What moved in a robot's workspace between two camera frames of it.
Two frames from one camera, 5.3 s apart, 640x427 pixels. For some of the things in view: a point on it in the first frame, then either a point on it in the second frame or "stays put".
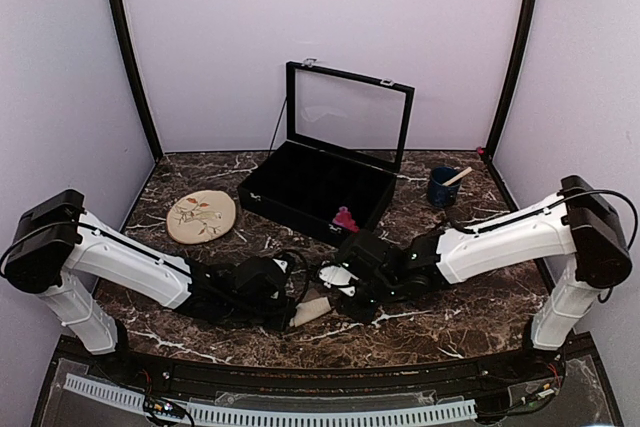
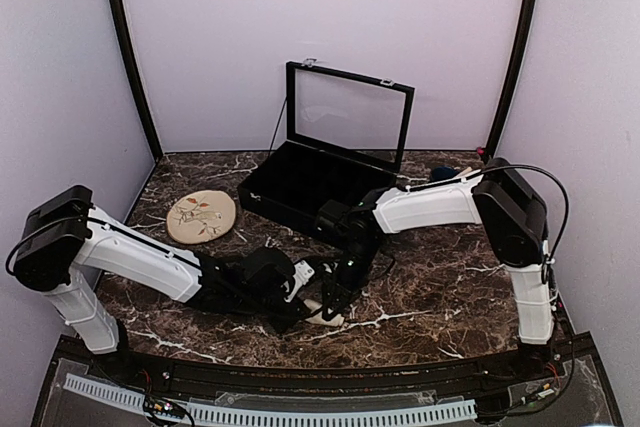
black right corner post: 522,52 stays put
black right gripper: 364,313 → 339,290
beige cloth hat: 200,216 stays put
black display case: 345,137 stays put
